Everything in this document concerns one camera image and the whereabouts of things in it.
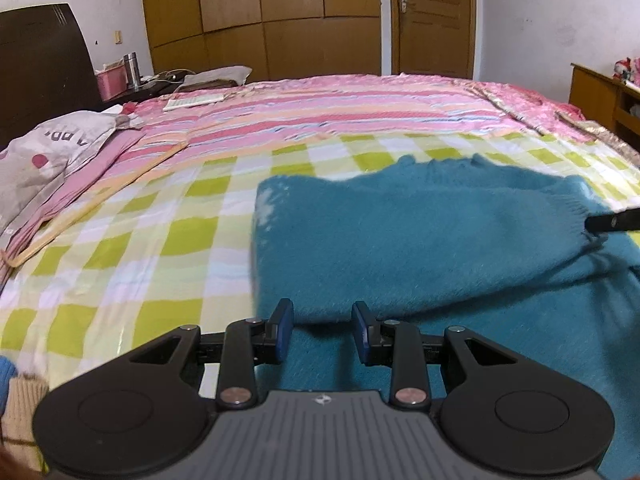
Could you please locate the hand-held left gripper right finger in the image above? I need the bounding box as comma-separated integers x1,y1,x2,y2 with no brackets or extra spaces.
350,301,536,409

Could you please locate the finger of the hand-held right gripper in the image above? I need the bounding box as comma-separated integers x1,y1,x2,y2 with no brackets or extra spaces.
584,210,640,235

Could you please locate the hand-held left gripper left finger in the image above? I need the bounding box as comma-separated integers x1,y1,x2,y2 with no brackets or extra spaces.
112,298,296,411

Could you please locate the blue knit sweater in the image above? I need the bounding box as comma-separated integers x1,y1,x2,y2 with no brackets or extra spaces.
250,154,640,480

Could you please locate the brown patterned cloth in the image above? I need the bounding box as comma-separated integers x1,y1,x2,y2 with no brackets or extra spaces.
575,120,640,155

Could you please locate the wooden shelf desk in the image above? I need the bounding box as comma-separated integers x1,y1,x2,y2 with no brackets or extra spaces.
570,62,640,153

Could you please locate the pink floral cloth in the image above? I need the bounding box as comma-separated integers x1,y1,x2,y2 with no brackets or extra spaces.
470,80,586,136

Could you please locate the pink floral quilt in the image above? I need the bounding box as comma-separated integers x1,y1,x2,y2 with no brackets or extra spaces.
612,56,640,83

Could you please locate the pink striped folded quilt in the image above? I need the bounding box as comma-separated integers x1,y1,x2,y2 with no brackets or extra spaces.
0,112,193,268

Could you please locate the wooden door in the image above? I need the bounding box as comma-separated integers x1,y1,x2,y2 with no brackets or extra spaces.
389,0,477,80

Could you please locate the grey folded cloth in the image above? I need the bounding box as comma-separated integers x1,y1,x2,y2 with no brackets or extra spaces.
177,65,253,92

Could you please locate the dark nightstand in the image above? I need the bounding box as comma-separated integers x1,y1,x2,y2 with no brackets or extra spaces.
100,77,186,111

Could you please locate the beige knit cloth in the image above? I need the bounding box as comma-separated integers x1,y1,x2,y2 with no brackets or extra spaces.
0,375,51,446

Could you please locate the wooden wardrobe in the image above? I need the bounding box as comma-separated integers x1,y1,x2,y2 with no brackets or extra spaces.
140,0,383,83

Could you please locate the light blue cloth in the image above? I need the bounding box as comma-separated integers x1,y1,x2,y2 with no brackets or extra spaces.
0,355,19,403

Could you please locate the grey dotted pillow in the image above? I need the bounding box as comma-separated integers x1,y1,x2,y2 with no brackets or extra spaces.
0,110,132,226

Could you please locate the pink box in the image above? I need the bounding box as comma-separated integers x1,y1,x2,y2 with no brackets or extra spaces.
96,62,127,102

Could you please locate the dark wooden headboard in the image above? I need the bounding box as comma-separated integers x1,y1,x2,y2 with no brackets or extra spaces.
0,3,103,151

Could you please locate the white cable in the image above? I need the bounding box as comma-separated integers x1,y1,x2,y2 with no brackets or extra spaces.
142,68,194,84

